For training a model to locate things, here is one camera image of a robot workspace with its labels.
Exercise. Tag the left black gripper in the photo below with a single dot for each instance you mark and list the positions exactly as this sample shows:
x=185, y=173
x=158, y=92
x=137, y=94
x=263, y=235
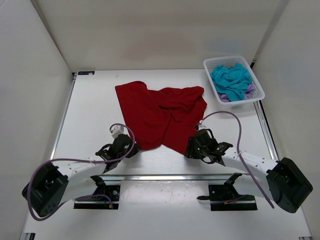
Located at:
x=135, y=149

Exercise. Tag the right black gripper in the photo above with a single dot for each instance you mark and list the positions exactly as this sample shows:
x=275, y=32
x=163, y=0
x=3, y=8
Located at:
x=191, y=153

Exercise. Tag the red t-shirt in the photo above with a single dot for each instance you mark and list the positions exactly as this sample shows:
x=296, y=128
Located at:
x=161, y=117

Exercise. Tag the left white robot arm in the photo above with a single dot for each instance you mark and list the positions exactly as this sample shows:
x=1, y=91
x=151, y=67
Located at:
x=60, y=180

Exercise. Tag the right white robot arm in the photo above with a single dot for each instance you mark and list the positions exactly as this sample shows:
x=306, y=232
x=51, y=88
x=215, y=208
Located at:
x=279, y=180

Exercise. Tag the teal t-shirt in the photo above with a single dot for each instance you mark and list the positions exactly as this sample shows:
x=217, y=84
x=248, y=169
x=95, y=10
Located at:
x=232, y=81

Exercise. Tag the white plastic basket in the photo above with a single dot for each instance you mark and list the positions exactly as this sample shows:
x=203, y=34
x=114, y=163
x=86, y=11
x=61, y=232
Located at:
x=229, y=62

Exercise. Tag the lavender t-shirt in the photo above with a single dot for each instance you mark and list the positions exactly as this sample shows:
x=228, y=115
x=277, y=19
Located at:
x=247, y=95

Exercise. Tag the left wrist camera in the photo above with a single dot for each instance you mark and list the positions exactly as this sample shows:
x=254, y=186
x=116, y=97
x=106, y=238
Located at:
x=116, y=130

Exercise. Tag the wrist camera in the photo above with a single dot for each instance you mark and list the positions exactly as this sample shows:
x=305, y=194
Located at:
x=116, y=130
x=200, y=126

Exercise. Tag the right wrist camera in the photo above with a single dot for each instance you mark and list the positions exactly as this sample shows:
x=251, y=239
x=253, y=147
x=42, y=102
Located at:
x=200, y=126

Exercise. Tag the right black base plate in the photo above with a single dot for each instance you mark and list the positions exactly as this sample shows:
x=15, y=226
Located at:
x=225, y=198

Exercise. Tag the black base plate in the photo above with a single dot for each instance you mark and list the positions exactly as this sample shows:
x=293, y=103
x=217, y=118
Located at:
x=225, y=198
x=106, y=197

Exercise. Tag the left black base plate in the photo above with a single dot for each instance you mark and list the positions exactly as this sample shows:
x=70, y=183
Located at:
x=106, y=197

